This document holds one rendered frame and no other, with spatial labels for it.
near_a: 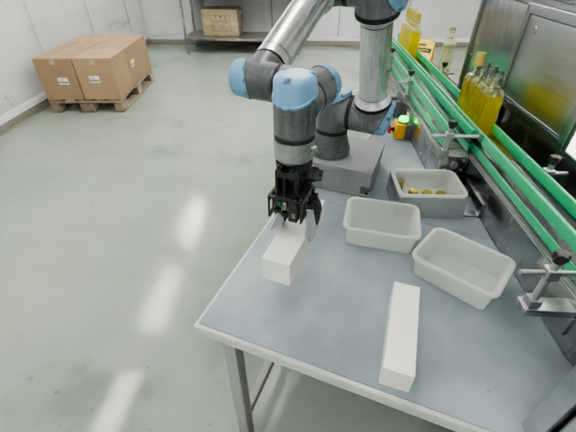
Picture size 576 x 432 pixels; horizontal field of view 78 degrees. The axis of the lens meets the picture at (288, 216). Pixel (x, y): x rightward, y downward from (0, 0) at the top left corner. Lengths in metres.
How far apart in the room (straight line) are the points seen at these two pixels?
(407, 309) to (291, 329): 0.28
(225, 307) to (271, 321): 0.13
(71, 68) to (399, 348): 4.20
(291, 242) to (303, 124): 0.26
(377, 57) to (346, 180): 0.43
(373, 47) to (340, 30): 6.20
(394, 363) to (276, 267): 0.31
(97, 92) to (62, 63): 0.39
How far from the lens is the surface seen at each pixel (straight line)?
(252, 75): 0.74
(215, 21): 6.74
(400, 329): 0.85
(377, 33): 1.05
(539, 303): 0.93
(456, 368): 0.91
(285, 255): 0.72
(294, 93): 0.59
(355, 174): 1.27
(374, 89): 1.15
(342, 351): 0.86
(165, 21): 7.65
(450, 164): 1.41
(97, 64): 4.40
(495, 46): 1.90
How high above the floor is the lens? 1.48
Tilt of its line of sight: 38 degrees down
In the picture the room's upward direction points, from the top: straight up
